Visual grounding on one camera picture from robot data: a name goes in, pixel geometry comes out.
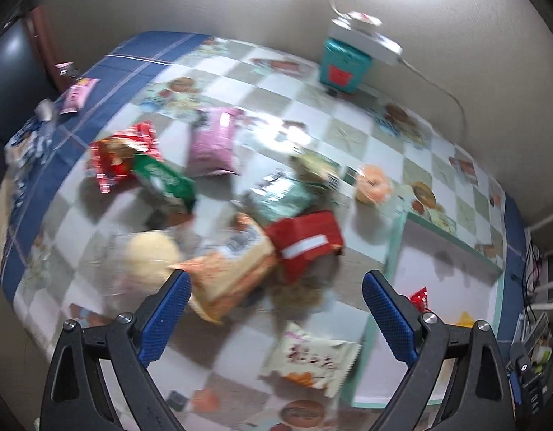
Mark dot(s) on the green snack packet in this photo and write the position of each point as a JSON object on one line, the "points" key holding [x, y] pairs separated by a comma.
{"points": [[166, 184]]}

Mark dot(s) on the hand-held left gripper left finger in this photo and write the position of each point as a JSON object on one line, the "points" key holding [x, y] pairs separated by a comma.
{"points": [[168, 314]]}

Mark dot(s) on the white power strip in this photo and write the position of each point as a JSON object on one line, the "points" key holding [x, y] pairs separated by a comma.
{"points": [[370, 36]]}

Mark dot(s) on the pale grey-green snack packet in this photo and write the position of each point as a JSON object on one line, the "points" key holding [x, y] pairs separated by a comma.
{"points": [[281, 193]]}

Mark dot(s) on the large pink snack bag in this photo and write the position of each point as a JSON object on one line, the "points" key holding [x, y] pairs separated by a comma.
{"points": [[213, 141]]}

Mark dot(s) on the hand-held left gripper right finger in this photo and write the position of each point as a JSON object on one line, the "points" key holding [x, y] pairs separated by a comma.
{"points": [[388, 318]]}

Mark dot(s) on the small black tag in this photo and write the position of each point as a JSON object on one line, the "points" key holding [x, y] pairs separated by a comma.
{"points": [[175, 399], [333, 92]]}

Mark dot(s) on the bread bun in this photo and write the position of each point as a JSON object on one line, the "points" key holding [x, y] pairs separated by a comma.
{"points": [[146, 260]]}

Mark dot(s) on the dark chair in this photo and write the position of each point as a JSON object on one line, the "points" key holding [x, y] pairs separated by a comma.
{"points": [[14, 67]]}

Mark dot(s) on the orange jelly cup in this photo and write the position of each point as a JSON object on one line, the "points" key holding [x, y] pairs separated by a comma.
{"points": [[372, 184]]}

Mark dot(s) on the small red snack packet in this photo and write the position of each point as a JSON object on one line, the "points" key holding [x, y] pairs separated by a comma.
{"points": [[420, 301]]}

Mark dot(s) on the blue and white packet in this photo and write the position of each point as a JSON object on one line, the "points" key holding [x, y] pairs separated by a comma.
{"points": [[27, 143]]}

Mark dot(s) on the crumpled silver wrapper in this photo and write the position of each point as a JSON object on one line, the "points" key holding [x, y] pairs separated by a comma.
{"points": [[45, 110]]}

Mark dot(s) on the teal toy box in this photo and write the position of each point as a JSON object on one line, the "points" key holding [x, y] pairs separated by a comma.
{"points": [[343, 65]]}

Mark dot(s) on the yellow snack packet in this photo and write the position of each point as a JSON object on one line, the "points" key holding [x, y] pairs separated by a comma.
{"points": [[464, 319]]}

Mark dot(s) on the teal rimmed white tray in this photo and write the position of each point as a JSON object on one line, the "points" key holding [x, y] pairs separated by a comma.
{"points": [[446, 274]]}

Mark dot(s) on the red patterned snack bag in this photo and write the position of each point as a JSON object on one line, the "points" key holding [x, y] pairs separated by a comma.
{"points": [[119, 152]]}

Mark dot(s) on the clear cracker packet green edges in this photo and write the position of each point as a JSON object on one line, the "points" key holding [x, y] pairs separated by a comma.
{"points": [[316, 166]]}

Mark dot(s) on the checkered printed tablecloth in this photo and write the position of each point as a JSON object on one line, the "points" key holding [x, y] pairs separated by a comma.
{"points": [[276, 94]]}

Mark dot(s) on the small pink snack packet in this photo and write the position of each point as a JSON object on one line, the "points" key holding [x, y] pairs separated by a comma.
{"points": [[79, 94]]}

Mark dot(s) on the white snack packet pink print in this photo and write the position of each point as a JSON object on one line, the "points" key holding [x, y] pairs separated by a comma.
{"points": [[312, 354]]}

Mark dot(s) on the white metal rack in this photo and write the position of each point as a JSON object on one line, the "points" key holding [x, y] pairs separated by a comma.
{"points": [[545, 294]]}

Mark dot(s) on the orange snack bag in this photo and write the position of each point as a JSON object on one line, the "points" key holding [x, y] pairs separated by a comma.
{"points": [[231, 269]]}

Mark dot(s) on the red box-shaped snack packet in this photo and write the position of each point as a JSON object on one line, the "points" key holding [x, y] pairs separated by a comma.
{"points": [[307, 242]]}

